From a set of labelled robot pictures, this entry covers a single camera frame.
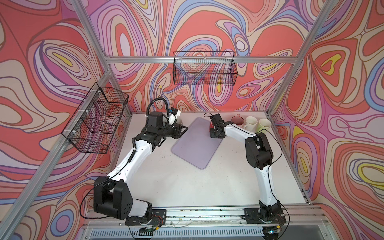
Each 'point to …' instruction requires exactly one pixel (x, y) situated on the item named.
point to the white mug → (251, 124)
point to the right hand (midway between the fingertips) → (215, 136)
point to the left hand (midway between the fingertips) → (186, 126)
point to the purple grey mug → (179, 121)
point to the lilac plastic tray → (196, 146)
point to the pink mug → (238, 120)
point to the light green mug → (264, 124)
